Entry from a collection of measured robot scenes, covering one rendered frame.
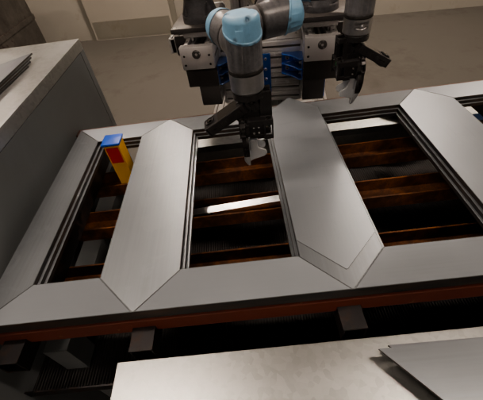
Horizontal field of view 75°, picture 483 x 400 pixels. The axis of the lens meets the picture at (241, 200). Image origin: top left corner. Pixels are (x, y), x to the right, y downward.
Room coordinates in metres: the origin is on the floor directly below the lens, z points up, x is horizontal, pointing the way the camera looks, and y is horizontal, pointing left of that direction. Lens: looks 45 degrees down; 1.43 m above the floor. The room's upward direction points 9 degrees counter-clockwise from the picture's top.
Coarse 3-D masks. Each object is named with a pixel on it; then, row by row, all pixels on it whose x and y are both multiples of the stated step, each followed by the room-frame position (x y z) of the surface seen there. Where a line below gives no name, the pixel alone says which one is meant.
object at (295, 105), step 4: (280, 104) 1.05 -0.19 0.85; (284, 104) 1.04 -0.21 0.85; (288, 104) 1.04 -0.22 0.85; (292, 104) 1.03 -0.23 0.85; (296, 104) 1.03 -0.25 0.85; (300, 104) 1.02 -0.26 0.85; (304, 104) 1.02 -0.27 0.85; (308, 104) 1.02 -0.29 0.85; (276, 108) 1.02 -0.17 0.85; (280, 108) 1.02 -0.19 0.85; (284, 108) 1.01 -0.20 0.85; (288, 108) 1.01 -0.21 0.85; (292, 108) 1.01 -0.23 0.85; (296, 108) 1.00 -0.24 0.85; (300, 108) 1.00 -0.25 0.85; (304, 108) 0.99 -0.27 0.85; (272, 112) 1.00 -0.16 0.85
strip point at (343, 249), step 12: (300, 240) 0.43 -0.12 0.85; (312, 240) 0.42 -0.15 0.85; (324, 240) 0.42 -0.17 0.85; (336, 240) 0.42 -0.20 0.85; (348, 240) 0.41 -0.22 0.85; (360, 240) 0.41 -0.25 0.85; (324, 252) 0.39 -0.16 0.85; (336, 252) 0.38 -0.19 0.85; (348, 252) 0.38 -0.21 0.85; (348, 264) 0.35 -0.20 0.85
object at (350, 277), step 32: (480, 96) 0.92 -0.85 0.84; (224, 128) 0.96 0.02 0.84; (416, 128) 0.79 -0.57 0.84; (96, 160) 0.90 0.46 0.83; (192, 160) 0.80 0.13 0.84; (192, 192) 0.67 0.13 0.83; (64, 224) 0.61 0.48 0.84; (192, 224) 0.55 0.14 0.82; (288, 224) 0.50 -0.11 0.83; (480, 224) 0.42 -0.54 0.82; (320, 256) 0.38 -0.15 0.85; (352, 288) 0.30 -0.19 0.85; (384, 288) 0.29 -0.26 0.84; (416, 288) 0.29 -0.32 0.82; (64, 320) 0.32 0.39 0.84; (96, 320) 0.32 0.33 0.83
